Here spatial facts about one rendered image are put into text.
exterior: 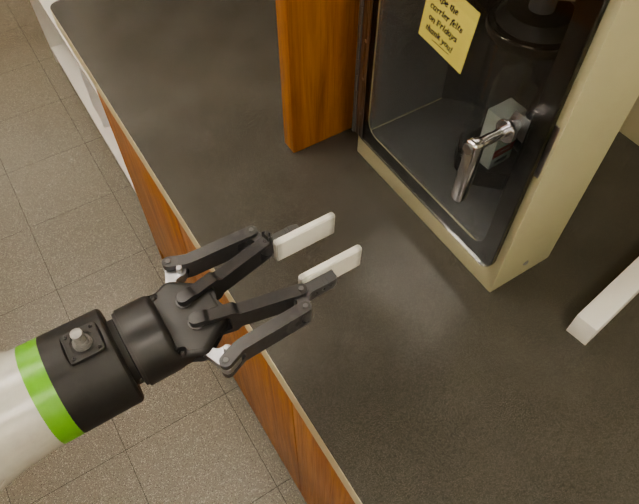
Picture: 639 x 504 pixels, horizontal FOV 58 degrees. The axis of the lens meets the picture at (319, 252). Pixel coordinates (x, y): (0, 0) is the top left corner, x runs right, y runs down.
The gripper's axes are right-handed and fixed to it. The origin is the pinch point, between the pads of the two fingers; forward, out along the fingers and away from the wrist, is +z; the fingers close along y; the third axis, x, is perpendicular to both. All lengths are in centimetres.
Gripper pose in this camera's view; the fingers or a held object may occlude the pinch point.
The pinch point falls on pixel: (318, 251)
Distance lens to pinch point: 58.1
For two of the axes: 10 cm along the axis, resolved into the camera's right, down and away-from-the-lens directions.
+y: -5.4, -7.0, 4.7
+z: 8.4, -4.3, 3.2
